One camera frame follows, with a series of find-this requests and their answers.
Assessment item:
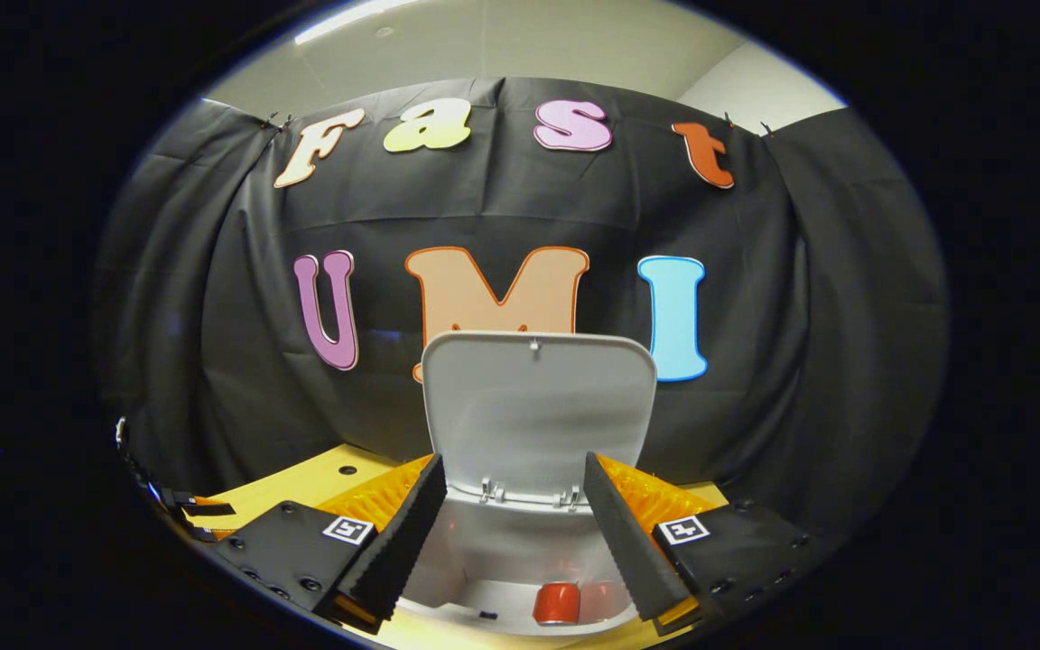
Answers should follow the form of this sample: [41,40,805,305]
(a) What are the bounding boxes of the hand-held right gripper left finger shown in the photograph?
[211,453,449,636]

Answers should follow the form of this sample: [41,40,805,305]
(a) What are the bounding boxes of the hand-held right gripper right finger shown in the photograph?
[583,451,814,637]

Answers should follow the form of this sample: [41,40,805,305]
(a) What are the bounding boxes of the red pop can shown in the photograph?
[533,582,582,627]

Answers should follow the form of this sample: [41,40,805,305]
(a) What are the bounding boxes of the grey desktop garbage bin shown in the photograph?
[394,330,738,638]

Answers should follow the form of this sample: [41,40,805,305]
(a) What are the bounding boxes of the grey garbage bin lid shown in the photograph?
[421,330,658,508]

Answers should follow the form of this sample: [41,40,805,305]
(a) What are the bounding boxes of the wooden desktop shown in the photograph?
[200,442,730,650]

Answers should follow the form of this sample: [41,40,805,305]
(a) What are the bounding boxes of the black backdrop cloth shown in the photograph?
[91,77,950,543]

